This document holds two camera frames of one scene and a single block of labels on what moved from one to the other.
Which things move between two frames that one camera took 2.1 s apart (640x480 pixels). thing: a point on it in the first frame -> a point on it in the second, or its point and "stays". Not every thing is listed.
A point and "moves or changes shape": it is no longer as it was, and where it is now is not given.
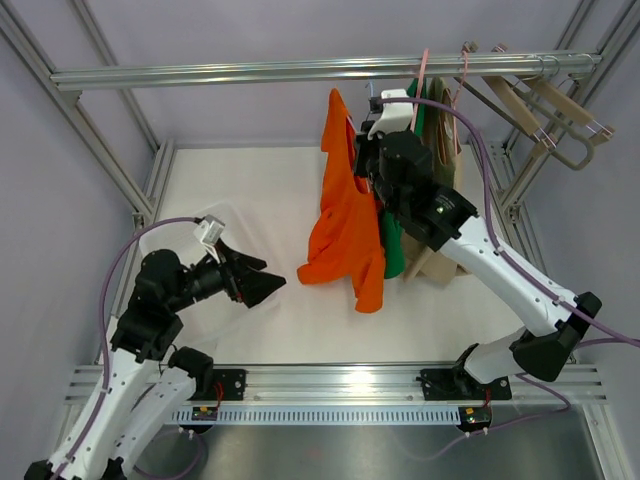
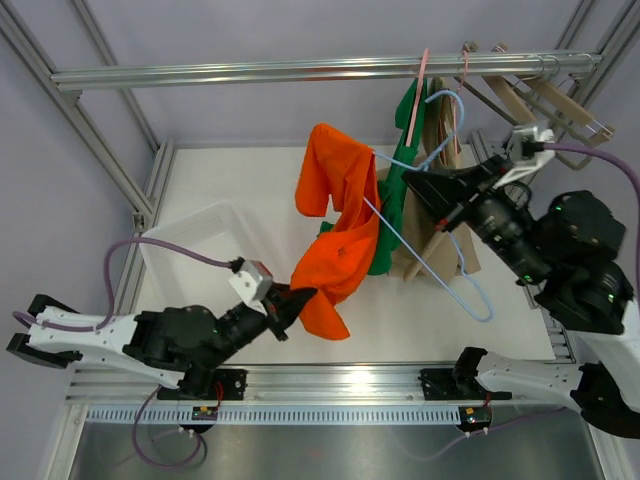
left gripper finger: x=227 y=254 -> x=285 y=291
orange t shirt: x=346 y=239 moves or changes shape
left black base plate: x=233 y=385 stays
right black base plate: x=455 y=384 stays
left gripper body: x=230 y=282 -> x=270 y=307
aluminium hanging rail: x=84 y=79 stays
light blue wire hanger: x=371 y=91 -> x=421 y=167
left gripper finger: x=257 y=286 -> x=290 y=305
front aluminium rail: x=361 y=384 stays
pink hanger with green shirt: x=421 y=80 stays
